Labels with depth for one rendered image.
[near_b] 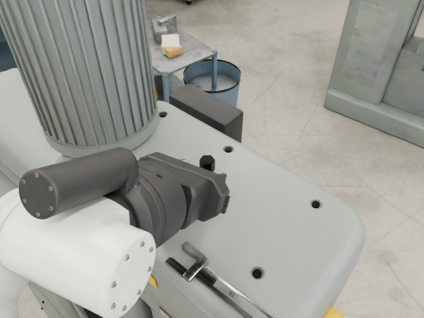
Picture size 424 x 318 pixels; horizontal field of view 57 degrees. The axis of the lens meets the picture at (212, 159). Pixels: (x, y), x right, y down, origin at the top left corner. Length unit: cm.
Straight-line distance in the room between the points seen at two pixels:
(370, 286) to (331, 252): 227
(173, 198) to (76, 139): 30
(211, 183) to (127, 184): 13
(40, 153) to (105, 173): 60
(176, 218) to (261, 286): 17
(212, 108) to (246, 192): 45
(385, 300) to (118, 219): 256
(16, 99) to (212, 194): 74
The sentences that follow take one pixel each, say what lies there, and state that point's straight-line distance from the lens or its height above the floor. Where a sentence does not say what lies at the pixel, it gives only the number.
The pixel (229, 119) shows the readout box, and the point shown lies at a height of 172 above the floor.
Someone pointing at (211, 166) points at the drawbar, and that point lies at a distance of 53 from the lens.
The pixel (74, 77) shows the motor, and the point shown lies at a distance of 56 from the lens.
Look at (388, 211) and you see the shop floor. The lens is 322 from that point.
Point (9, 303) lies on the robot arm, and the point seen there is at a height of 203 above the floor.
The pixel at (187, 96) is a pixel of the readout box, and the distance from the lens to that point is 105.
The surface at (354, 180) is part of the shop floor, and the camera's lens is 335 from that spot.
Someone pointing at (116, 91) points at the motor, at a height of 201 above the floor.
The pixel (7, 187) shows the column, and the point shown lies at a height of 156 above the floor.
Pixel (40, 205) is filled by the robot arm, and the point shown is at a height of 213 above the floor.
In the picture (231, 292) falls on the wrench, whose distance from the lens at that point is 48.
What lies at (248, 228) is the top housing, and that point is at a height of 189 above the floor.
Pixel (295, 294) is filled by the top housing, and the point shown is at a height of 189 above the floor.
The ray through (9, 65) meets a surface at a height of 23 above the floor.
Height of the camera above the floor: 233
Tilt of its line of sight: 45 degrees down
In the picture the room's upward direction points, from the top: straight up
